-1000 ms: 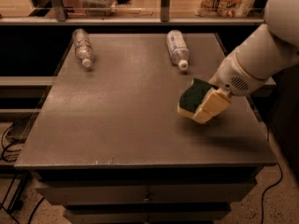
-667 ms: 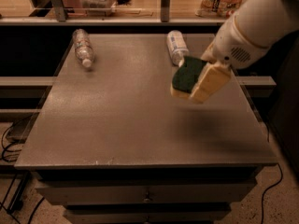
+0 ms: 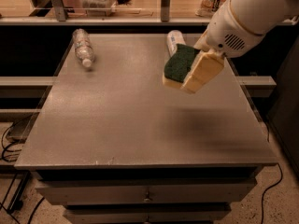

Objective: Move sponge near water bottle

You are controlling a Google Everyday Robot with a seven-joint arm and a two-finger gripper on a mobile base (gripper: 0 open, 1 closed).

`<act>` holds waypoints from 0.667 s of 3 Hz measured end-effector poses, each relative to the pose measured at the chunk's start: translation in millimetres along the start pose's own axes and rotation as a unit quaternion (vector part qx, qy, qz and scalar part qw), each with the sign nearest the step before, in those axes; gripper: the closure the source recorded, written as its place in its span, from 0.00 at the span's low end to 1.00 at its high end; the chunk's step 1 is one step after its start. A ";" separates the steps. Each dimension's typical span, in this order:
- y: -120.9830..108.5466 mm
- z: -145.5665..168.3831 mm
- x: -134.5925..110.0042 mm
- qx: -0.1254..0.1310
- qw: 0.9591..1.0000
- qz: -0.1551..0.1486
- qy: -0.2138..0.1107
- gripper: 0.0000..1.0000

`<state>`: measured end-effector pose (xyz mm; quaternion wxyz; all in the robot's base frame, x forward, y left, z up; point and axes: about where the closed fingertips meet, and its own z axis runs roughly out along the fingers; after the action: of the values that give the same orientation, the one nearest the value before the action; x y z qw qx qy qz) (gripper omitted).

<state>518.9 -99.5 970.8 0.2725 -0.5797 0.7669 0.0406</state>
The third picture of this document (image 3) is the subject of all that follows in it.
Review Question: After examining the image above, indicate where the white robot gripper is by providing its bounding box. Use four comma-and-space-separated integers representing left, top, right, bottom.
180, 0, 264, 93

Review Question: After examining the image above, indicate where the green and yellow sponge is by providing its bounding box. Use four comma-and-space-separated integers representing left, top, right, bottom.
163, 44, 200, 90

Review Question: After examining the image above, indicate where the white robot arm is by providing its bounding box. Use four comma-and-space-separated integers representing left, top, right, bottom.
180, 0, 299, 93

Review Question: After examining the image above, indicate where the clear plastic bottle right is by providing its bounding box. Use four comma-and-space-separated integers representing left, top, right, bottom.
166, 30, 186, 56

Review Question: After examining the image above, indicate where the clear plastic bottle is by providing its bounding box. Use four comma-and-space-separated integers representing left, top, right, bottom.
72, 29, 94, 69
166, 30, 186, 56

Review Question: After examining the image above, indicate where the clear plastic bottle left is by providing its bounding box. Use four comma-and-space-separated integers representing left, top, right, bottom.
72, 29, 94, 69

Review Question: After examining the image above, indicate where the clear plastic storage box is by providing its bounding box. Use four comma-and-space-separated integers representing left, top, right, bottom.
80, 0, 116, 17

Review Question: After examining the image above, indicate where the grey drawer cabinet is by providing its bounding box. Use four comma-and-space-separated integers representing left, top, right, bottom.
13, 32, 278, 224

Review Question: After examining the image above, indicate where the upper grey drawer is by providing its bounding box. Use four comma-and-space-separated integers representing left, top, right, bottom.
36, 178, 257, 205

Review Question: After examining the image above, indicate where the grey drawer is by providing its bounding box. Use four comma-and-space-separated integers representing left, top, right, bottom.
36, 178, 257, 205
64, 203, 231, 224

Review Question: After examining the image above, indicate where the lower grey drawer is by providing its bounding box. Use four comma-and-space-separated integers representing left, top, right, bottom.
64, 203, 231, 224

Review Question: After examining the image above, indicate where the black cable right floor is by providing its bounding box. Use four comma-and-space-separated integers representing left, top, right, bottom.
259, 133, 284, 224

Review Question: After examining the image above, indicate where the grey metal shelf rail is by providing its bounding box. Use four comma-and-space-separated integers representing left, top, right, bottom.
0, 0, 210, 27

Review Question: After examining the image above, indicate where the black cables left floor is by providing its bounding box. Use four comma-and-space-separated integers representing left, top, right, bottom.
0, 117, 46, 224

